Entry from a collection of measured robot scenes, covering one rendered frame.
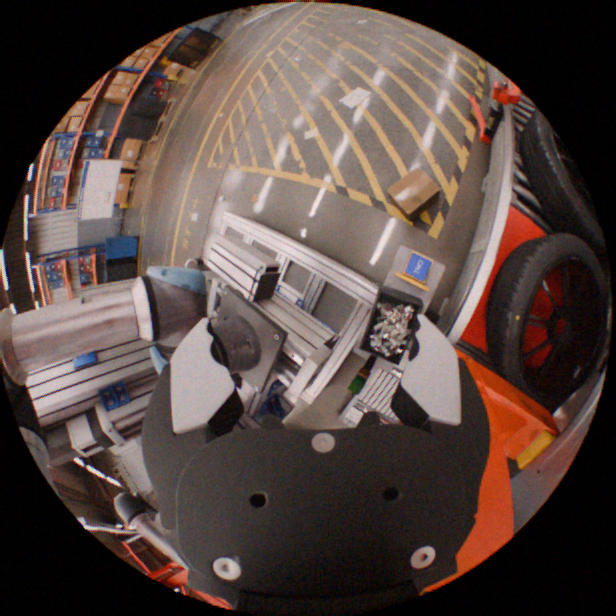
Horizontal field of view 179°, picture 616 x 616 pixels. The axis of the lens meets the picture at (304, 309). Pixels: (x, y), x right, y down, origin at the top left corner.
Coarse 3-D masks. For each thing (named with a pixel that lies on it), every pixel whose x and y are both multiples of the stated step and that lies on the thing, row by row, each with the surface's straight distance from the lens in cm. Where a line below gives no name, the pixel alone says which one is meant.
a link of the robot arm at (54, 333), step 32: (128, 288) 37; (160, 288) 34; (192, 288) 34; (0, 320) 40; (32, 320) 37; (64, 320) 34; (96, 320) 34; (128, 320) 34; (160, 320) 33; (192, 320) 36; (0, 352) 38; (32, 352) 37; (64, 352) 36
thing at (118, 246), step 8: (112, 240) 575; (120, 240) 577; (128, 240) 580; (136, 240) 584; (112, 248) 578; (120, 248) 581; (128, 248) 584; (136, 248) 589; (112, 256) 583; (120, 256) 585; (128, 256) 590; (136, 256) 588
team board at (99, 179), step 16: (96, 160) 571; (112, 160) 569; (128, 160) 571; (96, 176) 570; (112, 176) 569; (80, 192) 574; (96, 192) 571; (112, 192) 571; (80, 208) 578; (96, 208) 575; (112, 208) 576
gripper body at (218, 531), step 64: (256, 448) 6; (320, 448) 5; (384, 448) 6; (448, 448) 6; (192, 512) 6; (256, 512) 5; (320, 512) 5; (384, 512) 5; (448, 512) 6; (192, 576) 6; (256, 576) 5; (320, 576) 5; (384, 576) 5; (448, 576) 7
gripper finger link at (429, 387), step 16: (416, 320) 13; (416, 336) 11; (432, 336) 11; (416, 352) 10; (432, 352) 10; (448, 352) 10; (416, 368) 9; (432, 368) 9; (448, 368) 9; (400, 384) 8; (416, 384) 8; (432, 384) 8; (448, 384) 9; (400, 400) 8; (416, 400) 7; (432, 400) 8; (448, 400) 8; (400, 416) 8; (416, 416) 8; (432, 416) 7; (448, 416) 8
